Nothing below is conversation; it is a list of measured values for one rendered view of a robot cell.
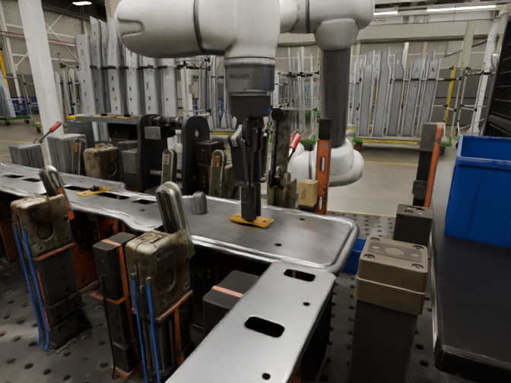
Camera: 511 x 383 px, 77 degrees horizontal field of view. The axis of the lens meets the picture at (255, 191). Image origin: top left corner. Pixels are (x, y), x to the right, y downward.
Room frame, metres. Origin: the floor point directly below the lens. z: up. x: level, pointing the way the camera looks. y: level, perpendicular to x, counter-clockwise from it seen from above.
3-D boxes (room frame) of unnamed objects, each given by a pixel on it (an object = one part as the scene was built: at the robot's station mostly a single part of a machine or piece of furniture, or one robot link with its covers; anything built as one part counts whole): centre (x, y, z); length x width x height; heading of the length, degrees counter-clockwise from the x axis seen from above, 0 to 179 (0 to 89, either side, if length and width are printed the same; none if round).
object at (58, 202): (0.64, 0.45, 0.87); 0.12 x 0.09 x 0.35; 153
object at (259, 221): (0.61, 0.01, 1.01); 0.08 x 0.04 x 0.01; 63
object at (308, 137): (7.71, -1.03, 0.88); 1.91 x 1.00 x 1.76; 164
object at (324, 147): (0.70, -0.15, 0.95); 0.03 x 0.01 x 0.50; 63
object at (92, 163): (1.03, 0.50, 0.89); 0.13 x 0.11 x 0.38; 153
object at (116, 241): (0.54, 0.26, 0.84); 0.11 x 0.08 x 0.29; 153
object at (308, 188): (0.69, -0.12, 0.88); 0.04 x 0.04 x 0.36; 63
